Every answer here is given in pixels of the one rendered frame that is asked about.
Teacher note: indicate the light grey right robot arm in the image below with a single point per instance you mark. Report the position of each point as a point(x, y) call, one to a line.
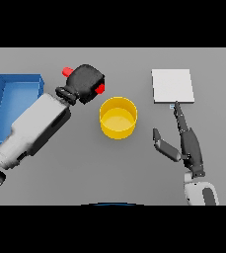
point(200, 194)

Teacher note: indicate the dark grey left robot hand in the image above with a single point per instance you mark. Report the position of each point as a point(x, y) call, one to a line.
point(83, 82)

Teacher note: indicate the pale square measuring scale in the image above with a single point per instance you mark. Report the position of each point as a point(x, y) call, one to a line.
point(172, 85)

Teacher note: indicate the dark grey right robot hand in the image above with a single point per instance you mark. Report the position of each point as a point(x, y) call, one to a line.
point(190, 145)

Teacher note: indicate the yellow bowl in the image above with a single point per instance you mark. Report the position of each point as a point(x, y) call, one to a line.
point(118, 122)

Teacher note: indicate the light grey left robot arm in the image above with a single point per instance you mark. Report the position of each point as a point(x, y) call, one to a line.
point(32, 128)

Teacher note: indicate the blue tray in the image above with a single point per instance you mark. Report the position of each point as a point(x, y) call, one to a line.
point(14, 99)

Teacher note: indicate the red beaker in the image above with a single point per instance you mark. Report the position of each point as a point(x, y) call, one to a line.
point(100, 88)

